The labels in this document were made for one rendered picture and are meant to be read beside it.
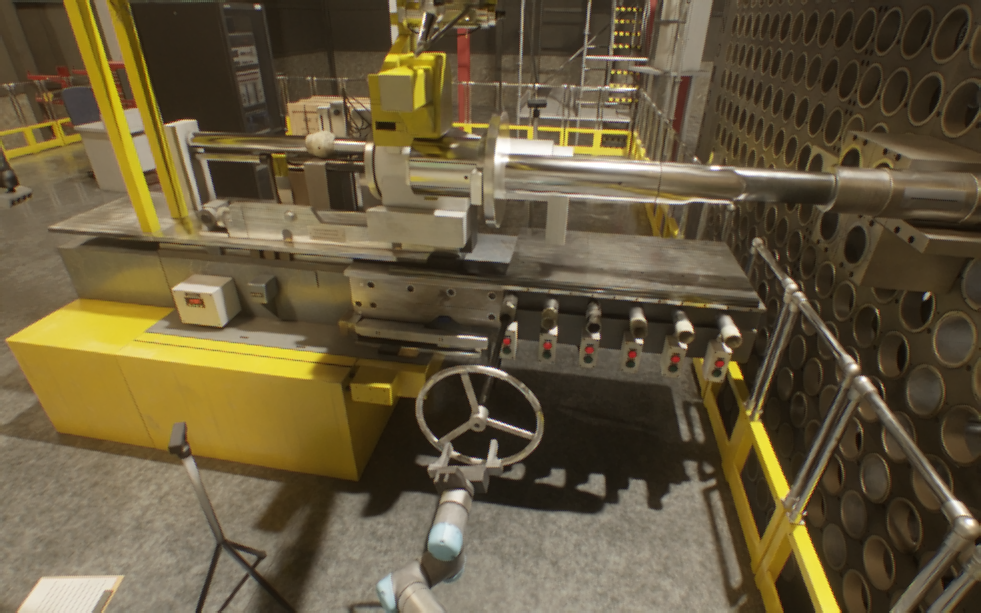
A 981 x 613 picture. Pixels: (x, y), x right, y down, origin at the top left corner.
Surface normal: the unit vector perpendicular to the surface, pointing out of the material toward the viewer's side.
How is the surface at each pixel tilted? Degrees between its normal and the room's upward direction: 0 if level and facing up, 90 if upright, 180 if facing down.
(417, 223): 90
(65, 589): 0
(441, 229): 90
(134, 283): 90
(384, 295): 90
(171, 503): 0
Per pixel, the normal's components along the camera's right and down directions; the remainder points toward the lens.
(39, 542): 0.01, -0.87
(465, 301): -0.17, 0.49
